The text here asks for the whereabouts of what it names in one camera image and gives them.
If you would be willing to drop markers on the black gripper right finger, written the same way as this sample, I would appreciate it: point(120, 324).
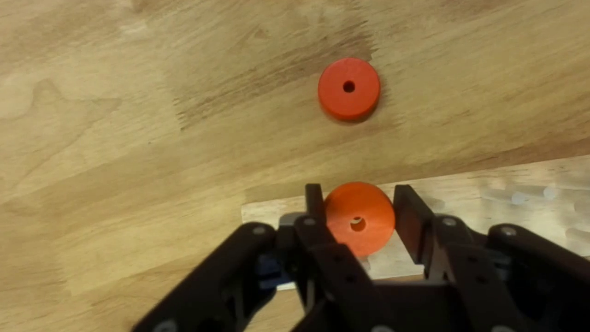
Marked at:
point(491, 278)

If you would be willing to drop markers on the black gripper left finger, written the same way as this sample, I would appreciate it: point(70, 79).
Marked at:
point(245, 278)

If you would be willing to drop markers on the wooden peg stand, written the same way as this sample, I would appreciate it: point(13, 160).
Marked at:
point(479, 204)

